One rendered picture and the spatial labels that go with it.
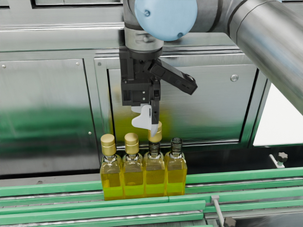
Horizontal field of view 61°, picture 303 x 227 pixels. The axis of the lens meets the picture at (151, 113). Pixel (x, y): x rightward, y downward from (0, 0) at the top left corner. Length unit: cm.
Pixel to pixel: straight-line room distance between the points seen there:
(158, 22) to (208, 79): 40
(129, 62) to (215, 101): 34
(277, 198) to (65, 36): 74
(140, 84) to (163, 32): 19
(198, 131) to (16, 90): 54
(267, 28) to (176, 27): 11
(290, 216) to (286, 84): 68
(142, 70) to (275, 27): 28
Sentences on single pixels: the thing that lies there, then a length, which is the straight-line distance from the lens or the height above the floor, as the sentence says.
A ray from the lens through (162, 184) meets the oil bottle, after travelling 73.
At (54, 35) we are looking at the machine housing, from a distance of 67.
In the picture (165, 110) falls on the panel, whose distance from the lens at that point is 75.
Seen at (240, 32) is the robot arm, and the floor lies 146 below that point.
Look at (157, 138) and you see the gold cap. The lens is 62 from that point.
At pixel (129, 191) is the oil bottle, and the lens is 74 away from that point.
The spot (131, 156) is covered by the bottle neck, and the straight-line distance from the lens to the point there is 66.
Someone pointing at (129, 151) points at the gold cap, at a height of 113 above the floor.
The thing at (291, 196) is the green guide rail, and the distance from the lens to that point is 90.
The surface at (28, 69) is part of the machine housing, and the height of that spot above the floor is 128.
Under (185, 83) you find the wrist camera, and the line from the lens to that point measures 54.
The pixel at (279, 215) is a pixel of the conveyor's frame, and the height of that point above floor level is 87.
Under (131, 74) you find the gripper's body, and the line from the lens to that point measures 52.
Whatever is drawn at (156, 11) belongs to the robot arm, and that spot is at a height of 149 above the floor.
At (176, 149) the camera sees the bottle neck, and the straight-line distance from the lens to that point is 65.
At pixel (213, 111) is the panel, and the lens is 79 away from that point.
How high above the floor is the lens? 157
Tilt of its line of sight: 35 degrees down
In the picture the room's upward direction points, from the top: straight up
